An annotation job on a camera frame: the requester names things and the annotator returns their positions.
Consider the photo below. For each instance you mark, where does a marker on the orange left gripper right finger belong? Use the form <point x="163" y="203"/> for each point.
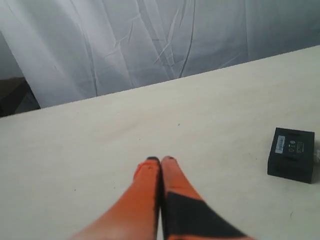
<point x="185" y="215"/>

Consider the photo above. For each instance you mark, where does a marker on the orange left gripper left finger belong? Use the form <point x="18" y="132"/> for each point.
<point x="135" y="214"/>

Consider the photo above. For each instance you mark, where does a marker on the small black network box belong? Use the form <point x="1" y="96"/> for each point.
<point x="292" y="155"/>

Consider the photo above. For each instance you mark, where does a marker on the white wrinkled backdrop curtain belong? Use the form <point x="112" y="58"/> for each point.
<point x="71" y="50"/>

